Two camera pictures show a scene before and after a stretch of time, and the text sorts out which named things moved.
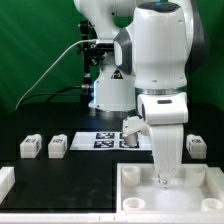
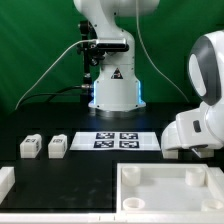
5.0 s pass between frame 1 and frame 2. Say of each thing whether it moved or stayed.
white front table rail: stayed
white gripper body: moved
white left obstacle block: stayed
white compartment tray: stayed
